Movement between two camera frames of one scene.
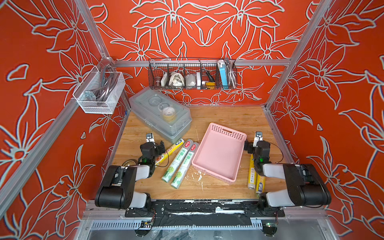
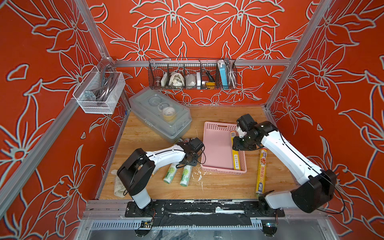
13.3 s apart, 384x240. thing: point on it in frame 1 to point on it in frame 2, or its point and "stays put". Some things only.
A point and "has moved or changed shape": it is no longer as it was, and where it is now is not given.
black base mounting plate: (249, 208) stays put
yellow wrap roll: (252, 175) to (236, 160)
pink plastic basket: (219, 154) has moved or changed shape
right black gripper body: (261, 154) to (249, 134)
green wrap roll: (181, 172) has moved or changed shape
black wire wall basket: (192, 73) stays put
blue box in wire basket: (222, 69) stays put
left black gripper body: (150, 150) to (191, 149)
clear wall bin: (100, 92) stays put
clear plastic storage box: (161, 113) stays put
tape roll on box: (169, 114) stays put
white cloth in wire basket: (176, 80) stays put
